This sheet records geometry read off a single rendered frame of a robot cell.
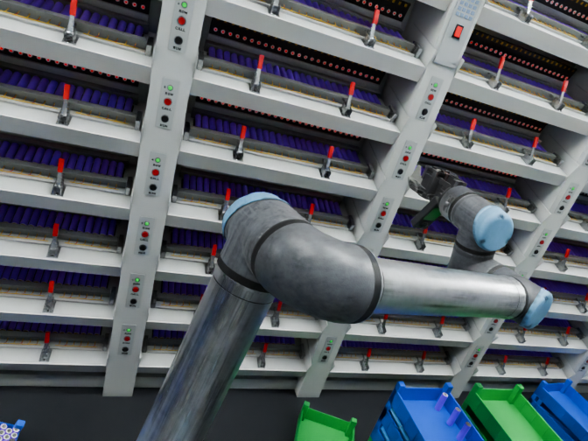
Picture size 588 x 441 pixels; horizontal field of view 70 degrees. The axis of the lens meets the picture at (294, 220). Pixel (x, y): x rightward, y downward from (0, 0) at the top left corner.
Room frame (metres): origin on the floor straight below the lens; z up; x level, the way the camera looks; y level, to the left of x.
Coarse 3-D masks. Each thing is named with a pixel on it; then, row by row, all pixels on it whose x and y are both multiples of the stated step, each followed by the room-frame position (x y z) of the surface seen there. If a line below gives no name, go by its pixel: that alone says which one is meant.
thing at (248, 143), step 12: (192, 132) 1.12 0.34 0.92; (204, 132) 1.13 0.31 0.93; (216, 132) 1.15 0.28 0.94; (252, 144) 1.19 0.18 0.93; (264, 144) 1.20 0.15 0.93; (276, 144) 1.23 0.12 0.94; (288, 156) 1.22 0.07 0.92; (300, 156) 1.24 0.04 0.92; (312, 156) 1.25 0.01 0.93; (324, 156) 1.28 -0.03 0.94; (336, 168) 1.27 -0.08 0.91; (348, 168) 1.31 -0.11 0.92; (360, 168) 1.32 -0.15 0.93
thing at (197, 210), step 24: (192, 168) 1.23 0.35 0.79; (192, 192) 1.14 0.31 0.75; (216, 192) 1.21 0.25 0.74; (240, 192) 1.23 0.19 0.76; (288, 192) 1.33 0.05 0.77; (312, 192) 1.38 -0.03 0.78; (168, 216) 1.05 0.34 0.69; (192, 216) 1.08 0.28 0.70; (216, 216) 1.12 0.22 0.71; (312, 216) 1.28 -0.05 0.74; (336, 216) 1.32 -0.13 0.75
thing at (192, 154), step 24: (192, 120) 1.20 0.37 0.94; (264, 120) 1.30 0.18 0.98; (192, 144) 1.10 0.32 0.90; (216, 168) 1.10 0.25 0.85; (240, 168) 1.12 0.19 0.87; (264, 168) 1.14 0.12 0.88; (288, 168) 1.18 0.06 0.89; (312, 168) 1.24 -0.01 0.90; (336, 192) 1.24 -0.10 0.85; (360, 192) 1.26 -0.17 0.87
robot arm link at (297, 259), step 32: (256, 256) 0.52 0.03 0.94; (288, 256) 0.50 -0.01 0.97; (320, 256) 0.50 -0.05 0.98; (352, 256) 0.52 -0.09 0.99; (288, 288) 0.49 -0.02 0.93; (320, 288) 0.48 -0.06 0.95; (352, 288) 0.49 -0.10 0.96; (384, 288) 0.54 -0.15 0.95; (416, 288) 0.58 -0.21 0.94; (448, 288) 0.63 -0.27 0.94; (480, 288) 0.69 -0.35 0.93; (512, 288) 0.76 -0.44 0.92; (352, 320) 0.50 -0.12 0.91
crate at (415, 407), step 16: (400, 384) 1.04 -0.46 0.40; (448, 384) 1.11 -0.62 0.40; (400, 400) 1.01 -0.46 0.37; (416, 400) 1.08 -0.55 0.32; (432, 400) 1.11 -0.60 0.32; (448, 400) 1.09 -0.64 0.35; (400, 416) 0.98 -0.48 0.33; (416, 416) 1.01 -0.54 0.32; (432, 416) 1.03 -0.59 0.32; (448, 416) 1.05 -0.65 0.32; (464, 416) 1.02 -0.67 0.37; (416, 432) 0.91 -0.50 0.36; (432, 432) 0.97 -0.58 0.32; (448, 432) 0.99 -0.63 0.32
